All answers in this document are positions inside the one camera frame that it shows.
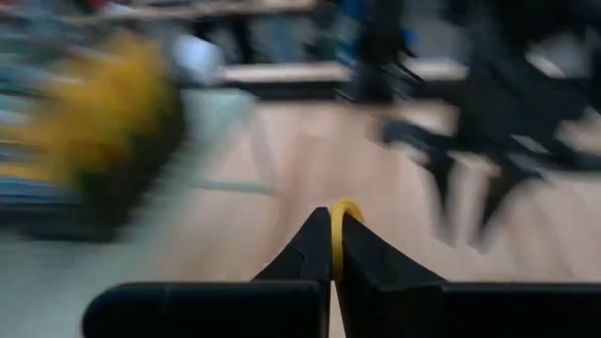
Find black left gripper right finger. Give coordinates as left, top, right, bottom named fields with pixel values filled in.
left=335, top=213, right=601, bottom=338

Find yellow blue green Crayola box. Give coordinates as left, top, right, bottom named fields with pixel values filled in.
left=36, top=31, right=185, bottom=192

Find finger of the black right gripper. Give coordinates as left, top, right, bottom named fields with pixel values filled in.
left=378, top=117, right=465, bottom=249
left=469, top=157, right=547, bottom=255

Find yellow rubber band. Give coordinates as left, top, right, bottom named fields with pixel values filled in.
left=329, top=197, right=366, bottom=282

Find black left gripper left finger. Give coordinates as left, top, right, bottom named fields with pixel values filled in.
left=82, top=207, right=332, bottom=338

